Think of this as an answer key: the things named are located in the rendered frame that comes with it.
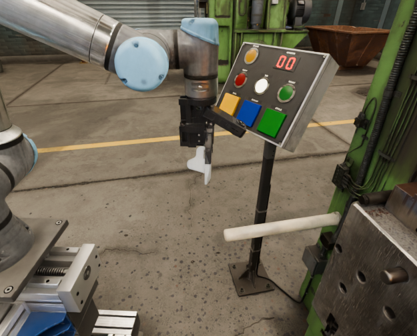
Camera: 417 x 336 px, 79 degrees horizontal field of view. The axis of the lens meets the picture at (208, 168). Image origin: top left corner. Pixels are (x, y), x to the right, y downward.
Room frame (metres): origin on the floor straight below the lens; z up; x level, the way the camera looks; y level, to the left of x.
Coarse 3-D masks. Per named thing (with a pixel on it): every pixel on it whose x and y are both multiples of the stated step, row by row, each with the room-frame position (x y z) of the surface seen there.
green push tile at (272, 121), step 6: (264, 114) 0.75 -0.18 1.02; (270, 114) 0.74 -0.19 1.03; (276, 114) 0.72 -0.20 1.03; (282, 114) 0.71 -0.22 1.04; (264, 120) 0.74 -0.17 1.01; (270, 120) 0.73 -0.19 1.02; (276, 120) 0.71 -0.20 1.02; (282, 120) 0.70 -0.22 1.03; (258, 126) 0.74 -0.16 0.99; (264, 126) 0.73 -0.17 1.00; (270, 126) 0.71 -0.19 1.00; (276, 126) 0.70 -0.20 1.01; (264, 132) 0.71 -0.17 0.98; (270, 132) 0.70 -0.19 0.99; (276, 132) 0.69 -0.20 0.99
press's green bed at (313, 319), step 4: (312, 308) 0.46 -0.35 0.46; (312, 312) 0.45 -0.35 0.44; (308, 316) 0.46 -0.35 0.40; (312, 316) 0.45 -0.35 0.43; (316, 316) 0.43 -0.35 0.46; (308, 320) 0.45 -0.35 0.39; (312, 320) 0.44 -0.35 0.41; (316, 320) 0.43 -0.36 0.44; (308, 324) 0.45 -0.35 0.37; (312, 324) 0.43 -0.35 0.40; (316, 324) 0.42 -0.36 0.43; (320, 324) 0.41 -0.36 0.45; (308, 328) 0.45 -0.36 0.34; (312, 328) 0.43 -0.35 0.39; (316, 328) 0.42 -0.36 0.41; (320, 328) 0.40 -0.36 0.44; (324, 328) 0.39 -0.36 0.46; (308, 332) 0.44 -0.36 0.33; (312, 332) 0.42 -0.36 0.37; (316, 332) 0.41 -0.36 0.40; (320, 332) 0.40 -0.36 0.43; (324, 332) 0.40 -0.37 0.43; (328, 332) 0.38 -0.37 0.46
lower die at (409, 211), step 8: (400, 184) 0.45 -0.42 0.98; (408, 184) 0.45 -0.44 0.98; (416, 184) 0.45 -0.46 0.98; (392, 192) 0.44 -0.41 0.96; (400, 192) 0.43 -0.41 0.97; (408, 192) 0.42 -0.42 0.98; (416, 192) 0.42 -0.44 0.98; (392, 200) 0.44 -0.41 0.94; (400, 200) 0.42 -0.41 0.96; (408, 200) 0.41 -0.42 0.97; (416, 200) 0.39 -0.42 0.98; (392, 208) 0.43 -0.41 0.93; (400, 208) 0.41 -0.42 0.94; (408, 208) 0.40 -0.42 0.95; (416, 208) 0.39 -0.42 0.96; (400, 216) 0.40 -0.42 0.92; (408, 216) 0.39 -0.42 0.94; (416, 216) 0.38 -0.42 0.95; (408, 224) 0.38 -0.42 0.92; (416, 224) 0.37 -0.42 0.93; (416, 232) 0.36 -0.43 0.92
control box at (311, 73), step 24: (264, 48) 0.92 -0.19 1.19; (288, 48) 0.85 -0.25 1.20; (240, 72) 0.93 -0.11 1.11; (264, 72) 0.86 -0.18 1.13; (288, 72) 0.79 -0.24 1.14; (312, 72) 0.74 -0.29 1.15; (240, 96) 0.87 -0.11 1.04; (264, 96) 0.80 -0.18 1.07; (312, 96) 0.71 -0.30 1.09; (288, 120) 0.69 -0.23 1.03; (288, 144) 0.67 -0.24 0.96
